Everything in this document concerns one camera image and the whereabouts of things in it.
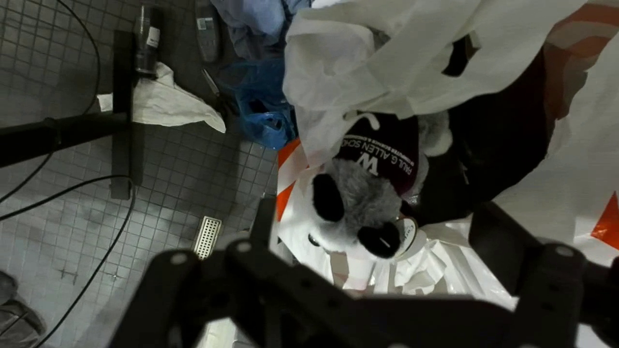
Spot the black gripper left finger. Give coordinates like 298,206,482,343
106,192,364,348

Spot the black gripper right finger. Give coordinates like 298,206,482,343
468,198,619,348

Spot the grey husky plush doll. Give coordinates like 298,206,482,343
304,109,455,260

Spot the white red plastic bag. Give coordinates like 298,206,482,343
273,0,619,348

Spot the white mesh basket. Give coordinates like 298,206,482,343
192,214,224,260

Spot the black metal stand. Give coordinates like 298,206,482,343
0,26,147,200

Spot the white crumpled cloth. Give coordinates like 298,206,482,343
95,59,228,134

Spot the grey remote control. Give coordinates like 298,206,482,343
193,9,222,63

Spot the dark slim bottle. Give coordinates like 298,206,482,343
133,3,164,76

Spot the light blue cloth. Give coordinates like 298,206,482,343
207,0,313,61

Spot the thin black floor cable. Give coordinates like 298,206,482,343
0,0,104,204

